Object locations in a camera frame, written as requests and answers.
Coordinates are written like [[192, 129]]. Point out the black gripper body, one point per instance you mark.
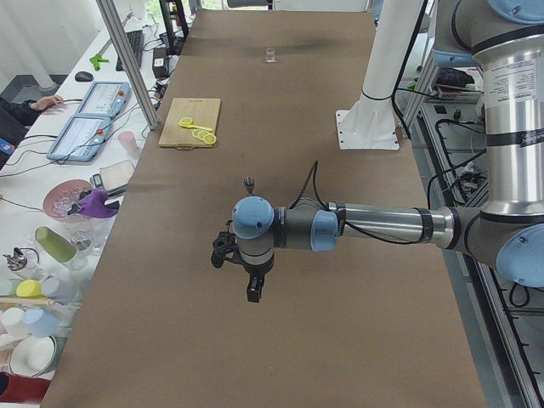
[[255, 272]]

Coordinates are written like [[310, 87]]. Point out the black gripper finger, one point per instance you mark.
[[255, 287]]

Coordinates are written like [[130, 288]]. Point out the steel jigger measuring cup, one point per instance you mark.
[[249, 185]]

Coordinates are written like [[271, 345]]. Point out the clear glass cup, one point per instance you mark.
[[270, 55]]

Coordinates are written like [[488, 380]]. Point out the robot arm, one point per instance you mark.
[[506, 39]]

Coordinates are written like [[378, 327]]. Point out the pink plastic cup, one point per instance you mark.
[[128, 141]]

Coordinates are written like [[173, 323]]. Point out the green tall cup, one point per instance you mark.
[[55, 245]]

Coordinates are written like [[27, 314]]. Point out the light blue cup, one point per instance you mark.
[[40, 322]]

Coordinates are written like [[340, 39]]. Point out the yellow cup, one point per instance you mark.
[[29, 289]]

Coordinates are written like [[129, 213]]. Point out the outer lemon slice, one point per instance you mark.
[[212, 140]]

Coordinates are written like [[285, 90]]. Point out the middle lemon slice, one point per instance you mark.
[[205, 136]]

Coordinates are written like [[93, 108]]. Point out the bamboo cutting board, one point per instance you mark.
[[204, 111]]

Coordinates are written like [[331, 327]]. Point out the kitchen scale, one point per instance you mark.
[[113, 179]]

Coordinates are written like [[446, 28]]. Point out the purple cloth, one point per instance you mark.
[[91, 203]]

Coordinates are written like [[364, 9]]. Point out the pink bowl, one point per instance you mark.
[[59, 200]]

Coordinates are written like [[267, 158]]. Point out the near blue teach pendant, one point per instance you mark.
[[80, 139]]

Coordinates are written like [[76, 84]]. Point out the blue teach pendant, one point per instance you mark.
[[104, 98], [80, 139]]

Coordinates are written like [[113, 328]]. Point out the far blue teach pendant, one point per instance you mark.
[[104, 98]]

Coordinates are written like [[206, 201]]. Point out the glass oil dispenser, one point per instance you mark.
[[24, 262]]

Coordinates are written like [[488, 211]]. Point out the white bowl green rim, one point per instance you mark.
[[33, 356]]

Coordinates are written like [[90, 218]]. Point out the black keyboard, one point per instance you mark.
[[136, 43]]

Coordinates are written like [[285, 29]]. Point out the black computer mouse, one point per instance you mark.
[[83, 76]]

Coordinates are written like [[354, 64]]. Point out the seated person black jacket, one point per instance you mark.
[[17, 117]]

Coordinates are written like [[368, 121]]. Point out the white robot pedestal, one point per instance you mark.
[[369, 124]]

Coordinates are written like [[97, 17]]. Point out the aluminium frame post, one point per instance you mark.
[[119, 39]]

